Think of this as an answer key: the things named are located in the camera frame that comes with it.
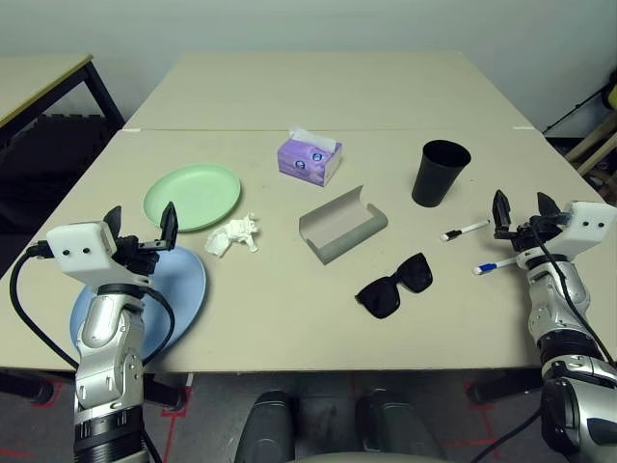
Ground white marker black cap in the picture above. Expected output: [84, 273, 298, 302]
[440, 219, 492, 243]

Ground blue plastic plate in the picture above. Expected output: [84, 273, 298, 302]
[69, 243, 208, 361]

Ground purple tissue box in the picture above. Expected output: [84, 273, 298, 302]
[276, 125, 344, 188]

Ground white marker blue cap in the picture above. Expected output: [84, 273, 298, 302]
[471, 257, 522, 277]

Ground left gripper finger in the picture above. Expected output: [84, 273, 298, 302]
[158, 201, 180, 247]
[103, 205, 124, 242]

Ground grey robot right leg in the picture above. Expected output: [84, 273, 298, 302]
[354, 388, 444, 463]

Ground wooden stool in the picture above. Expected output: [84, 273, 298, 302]
[563, 110, 617, 194]

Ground grey robot leg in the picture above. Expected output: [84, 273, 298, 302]
[354, 388, 444, 463]
[235, 390, 296, 463]

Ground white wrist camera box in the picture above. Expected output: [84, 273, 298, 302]
[553, 200, 617, 257]
[45, 220, 151, 290]

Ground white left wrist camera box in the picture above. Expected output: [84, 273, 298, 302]
[45, 220, 151, 290]

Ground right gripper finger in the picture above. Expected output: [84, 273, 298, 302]
[535, 191, 563, 221]
[491, 189, 513, 237]

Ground grey glasses case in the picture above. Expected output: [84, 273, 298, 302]
[297, 184, 389, 266]

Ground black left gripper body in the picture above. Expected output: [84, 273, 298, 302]
[113, 234, 175, 282]

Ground beige robot torso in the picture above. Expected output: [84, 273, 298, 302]
[293, 450, 435, 463]

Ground black plastic cup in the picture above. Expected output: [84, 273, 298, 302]
[411, 139, 472, 209]

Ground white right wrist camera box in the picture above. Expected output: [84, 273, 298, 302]
[553, 200, 617, 257]

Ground grey robot left leg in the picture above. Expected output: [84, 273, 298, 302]
[235, 390, 296, 463]

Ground green plastic plate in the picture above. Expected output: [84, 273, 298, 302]
[143, 162, 243, 234]

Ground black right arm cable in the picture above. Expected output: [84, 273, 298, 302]
[529, 221, 617, 368]

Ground beige side table black frame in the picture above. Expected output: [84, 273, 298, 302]
[0, 52, 126, 160]

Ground black sunglasses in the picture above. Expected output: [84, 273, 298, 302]
[355, 252, 434, 319]

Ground black stand pole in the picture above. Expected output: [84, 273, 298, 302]
[544, 81, 617, 134]

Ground white tissue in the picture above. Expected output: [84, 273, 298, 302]
[204, 211, 261, 259]

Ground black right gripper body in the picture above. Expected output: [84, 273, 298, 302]
[494, 214, 568, 253]

